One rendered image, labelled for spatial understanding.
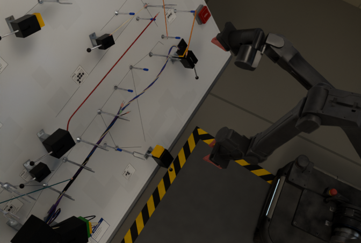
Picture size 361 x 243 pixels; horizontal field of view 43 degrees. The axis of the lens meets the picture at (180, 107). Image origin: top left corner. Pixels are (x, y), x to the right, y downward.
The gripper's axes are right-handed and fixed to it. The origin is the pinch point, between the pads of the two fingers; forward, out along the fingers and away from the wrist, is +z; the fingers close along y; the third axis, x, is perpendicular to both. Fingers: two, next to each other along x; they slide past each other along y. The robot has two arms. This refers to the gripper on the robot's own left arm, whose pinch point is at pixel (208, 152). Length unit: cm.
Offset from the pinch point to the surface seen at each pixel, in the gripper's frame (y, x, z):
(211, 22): -53, -16, 12
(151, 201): 1, 43, 96
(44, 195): 39, -40, 13
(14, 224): 50, -44, 11
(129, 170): 15.8, -15.3, 19.3
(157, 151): 7.3, -13.2, 9.9
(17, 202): 45, -47, 11
